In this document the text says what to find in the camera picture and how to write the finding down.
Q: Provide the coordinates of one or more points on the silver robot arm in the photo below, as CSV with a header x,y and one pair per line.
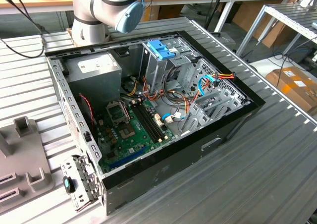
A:
x,y
106,8

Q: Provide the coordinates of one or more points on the grey metal disk bay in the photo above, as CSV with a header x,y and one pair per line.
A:
x,y
201,121

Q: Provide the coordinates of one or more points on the white motherboard connector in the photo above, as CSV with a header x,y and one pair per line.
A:
x,y
158,120

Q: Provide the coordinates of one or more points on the black RAM slot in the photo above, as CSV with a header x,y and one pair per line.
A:
x,y
147,123
144,124
150,121
153,120

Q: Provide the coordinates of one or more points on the grey metal drive cage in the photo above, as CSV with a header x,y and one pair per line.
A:
x,y
154,71

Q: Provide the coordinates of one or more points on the square brown chipset chip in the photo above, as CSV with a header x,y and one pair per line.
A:
x,y
126,132

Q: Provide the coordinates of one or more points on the CPU socket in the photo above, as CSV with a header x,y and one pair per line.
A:
x,y
117,112

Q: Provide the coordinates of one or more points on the green motherboard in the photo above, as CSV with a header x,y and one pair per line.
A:
x,y
135,146

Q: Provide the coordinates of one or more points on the blue plastic drive carrier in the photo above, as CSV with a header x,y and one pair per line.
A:
x,y
158,48

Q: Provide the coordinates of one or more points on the blue expansion slot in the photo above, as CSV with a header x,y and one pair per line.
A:
x,y
128,157

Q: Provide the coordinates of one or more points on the black open PC case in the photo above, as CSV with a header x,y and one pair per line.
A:
x,y
173,164

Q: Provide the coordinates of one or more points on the grey power supply unit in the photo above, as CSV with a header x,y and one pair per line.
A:
x,y
94,85

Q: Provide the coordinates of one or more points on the black stand pole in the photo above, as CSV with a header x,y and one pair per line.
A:
x,y
215,6

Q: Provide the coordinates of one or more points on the large brown cardboard box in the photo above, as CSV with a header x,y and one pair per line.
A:
x,y
247,16

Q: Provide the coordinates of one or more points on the labelled cardboard box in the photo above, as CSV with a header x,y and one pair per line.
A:
x,y
294,95

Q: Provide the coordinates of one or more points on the grey parts rack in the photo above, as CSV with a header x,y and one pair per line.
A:
x,y
24,157

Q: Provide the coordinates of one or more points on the grey metal slot bracket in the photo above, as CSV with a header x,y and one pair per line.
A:
x,y
84,179

